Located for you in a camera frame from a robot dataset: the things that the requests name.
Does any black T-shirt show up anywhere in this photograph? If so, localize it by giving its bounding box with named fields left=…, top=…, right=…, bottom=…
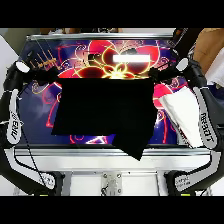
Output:
left=51, top=77, right=156, bottom=162

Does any white garment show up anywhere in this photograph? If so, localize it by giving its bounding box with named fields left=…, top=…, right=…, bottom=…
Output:
left=159, top=85, right=205, bottom=150
left=204, top=49, right=224, bottom=86

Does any black garment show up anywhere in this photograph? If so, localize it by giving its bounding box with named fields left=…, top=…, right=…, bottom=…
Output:
left=171, top=28, right=204, bottom=58

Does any brown garment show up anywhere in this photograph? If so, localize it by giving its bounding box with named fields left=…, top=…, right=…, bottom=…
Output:
left=193, top=28, right=224, bottom=66

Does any silver frame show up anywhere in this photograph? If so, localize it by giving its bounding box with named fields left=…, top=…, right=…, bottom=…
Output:
left=6, top=33, right=224, bottom=197

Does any black cable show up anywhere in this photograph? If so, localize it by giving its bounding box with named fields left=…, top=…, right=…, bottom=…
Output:
left=16, top=98, right=46, bottom=189
left=100, top=184, right=110, bottom=197

